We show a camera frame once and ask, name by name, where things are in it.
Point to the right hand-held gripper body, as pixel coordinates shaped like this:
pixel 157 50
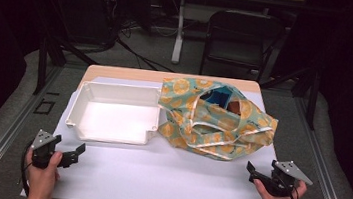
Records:
pixel 284 182

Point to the white plastic bin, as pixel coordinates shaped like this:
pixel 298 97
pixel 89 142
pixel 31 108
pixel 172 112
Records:
pixel 115 121

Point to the black folding chair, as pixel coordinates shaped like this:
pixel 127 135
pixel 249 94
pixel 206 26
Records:
pixel 242 36

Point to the lemon print fabric bag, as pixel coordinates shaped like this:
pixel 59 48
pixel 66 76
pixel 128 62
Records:
pixel 214 130

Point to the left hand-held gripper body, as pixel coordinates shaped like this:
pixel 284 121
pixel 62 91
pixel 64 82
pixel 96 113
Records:
pixel 44 143

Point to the white desk leg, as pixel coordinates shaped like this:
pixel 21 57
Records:
pixel 179 32

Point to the person's left hand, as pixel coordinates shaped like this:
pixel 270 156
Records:
pixel 40 181

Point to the black metal stand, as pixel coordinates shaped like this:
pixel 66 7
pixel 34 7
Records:
pixel 41 64

